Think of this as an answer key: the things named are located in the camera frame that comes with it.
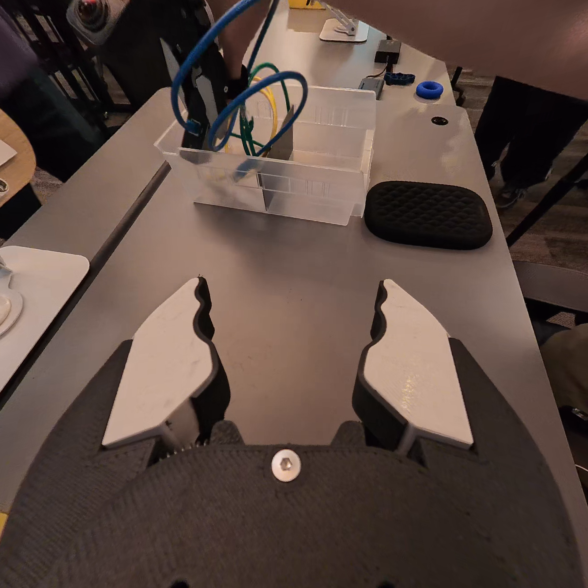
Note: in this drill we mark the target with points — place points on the small grey device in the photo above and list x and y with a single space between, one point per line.
371 86

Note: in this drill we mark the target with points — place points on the person's right hand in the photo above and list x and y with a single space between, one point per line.
243 41

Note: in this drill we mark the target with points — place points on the grey chair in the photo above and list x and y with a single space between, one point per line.
551 285

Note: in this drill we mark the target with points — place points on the black metal chair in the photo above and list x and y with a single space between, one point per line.
59 69

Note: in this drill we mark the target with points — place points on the black power adapter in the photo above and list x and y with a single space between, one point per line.
388 50

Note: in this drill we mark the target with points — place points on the black wrist rest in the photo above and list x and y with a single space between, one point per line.
427 213

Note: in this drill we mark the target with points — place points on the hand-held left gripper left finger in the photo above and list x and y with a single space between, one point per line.
160 367

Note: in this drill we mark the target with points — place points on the person's leg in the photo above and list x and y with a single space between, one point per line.
567 367

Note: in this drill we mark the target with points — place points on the clear plastic bin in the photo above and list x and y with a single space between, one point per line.
312 183

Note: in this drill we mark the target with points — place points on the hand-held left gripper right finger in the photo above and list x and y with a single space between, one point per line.
413 367

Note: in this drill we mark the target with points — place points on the black table grommet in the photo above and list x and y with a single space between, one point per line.
439 120

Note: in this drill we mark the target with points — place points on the grey bin divider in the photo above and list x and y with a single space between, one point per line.
280 138

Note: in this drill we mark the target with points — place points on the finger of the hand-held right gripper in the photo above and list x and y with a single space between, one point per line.
205 103
171 62

